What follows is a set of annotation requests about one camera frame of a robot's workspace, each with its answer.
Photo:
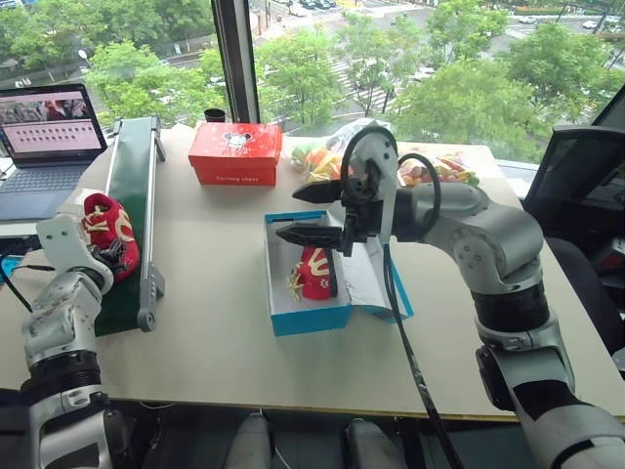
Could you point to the red shoebox with mouse print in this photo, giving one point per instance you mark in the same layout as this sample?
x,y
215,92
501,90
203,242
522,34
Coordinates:
x,y
234,156

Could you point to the black monitor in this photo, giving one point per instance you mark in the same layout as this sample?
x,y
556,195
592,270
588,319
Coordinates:
x,y
571,161

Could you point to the grey rounded shape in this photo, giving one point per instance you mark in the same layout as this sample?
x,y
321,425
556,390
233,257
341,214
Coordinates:
x,y
373,444
251,442

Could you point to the red shoe with yellow print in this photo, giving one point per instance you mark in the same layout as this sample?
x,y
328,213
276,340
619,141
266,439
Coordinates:
x,y
117,220
317,273

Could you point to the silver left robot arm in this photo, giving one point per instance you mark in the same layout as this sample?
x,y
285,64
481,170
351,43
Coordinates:
x,y
63,312

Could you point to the black cup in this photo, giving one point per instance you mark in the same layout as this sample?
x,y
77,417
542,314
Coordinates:
x,y
215,115

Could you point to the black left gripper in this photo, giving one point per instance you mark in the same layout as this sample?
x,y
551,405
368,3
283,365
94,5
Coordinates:
x,y
107,255

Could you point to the clear bag of toy fruit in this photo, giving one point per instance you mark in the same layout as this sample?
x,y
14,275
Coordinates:
x,y
322,158

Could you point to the green conveyor belt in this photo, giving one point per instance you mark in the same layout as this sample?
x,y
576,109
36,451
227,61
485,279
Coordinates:
x,y
129,185

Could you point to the blue shoebox with open lid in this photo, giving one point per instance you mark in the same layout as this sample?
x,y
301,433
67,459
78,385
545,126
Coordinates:
x,y
312,320

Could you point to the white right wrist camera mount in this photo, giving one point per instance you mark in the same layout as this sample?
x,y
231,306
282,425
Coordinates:
x,y
388,161

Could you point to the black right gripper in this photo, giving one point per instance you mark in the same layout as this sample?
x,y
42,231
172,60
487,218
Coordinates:
x,y
366,220

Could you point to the black office chair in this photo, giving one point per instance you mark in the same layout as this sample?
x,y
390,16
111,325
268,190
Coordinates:
x,y
586,293

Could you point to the dark window frame post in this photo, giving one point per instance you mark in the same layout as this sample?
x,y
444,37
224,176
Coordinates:
x,y
239,58

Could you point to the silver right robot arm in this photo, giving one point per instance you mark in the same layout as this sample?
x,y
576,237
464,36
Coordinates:
x,y
493,244

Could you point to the grey laptop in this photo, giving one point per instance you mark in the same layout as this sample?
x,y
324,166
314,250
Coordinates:
x,y
44,146

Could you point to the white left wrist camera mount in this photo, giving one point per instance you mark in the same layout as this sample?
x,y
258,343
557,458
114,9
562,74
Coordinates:
x,y
61,237

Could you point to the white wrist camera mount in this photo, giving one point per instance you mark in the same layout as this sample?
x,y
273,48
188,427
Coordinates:
x,y
61,237
388,161

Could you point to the clear bag of colourful toys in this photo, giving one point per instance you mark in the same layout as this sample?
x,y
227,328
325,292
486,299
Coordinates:
x,y
454,173

